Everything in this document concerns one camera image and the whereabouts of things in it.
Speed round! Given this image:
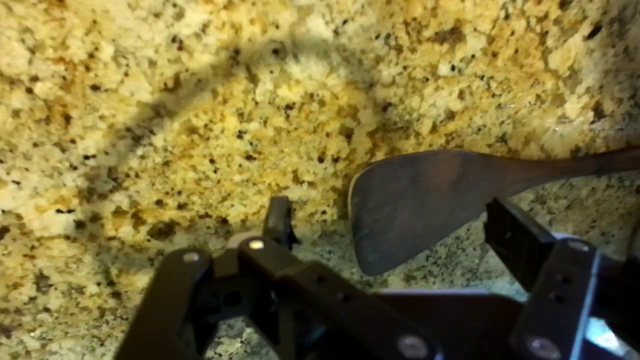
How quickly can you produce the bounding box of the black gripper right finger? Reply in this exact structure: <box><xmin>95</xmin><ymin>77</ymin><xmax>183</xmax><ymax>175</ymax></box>
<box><xmin>484</xmin><ymin>197</ymin><xmax>556</xmax><ymax>290</ymax></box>

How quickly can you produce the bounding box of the dark wooden spoon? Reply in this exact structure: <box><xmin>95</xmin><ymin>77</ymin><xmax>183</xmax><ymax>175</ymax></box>
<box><xmin>348</xmin><ymin>148</ymin><xmax>640</xmax><ymax>276</ymax></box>

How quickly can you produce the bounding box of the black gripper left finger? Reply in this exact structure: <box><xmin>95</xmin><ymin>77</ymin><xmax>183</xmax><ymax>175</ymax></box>
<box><xmin>261</xmin><ymin>195</ymin><xmax>297</xmax><ymax>249</ymax></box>

